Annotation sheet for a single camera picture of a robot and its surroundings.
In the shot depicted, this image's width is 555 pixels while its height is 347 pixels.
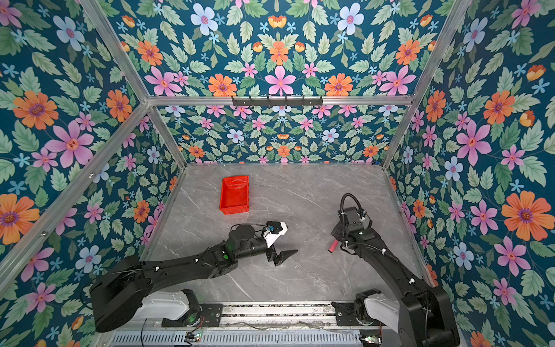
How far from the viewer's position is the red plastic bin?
1006 millimetres

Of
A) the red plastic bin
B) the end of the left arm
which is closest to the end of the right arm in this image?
the end of the left arm

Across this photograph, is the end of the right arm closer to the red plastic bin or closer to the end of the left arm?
the end of the left arm
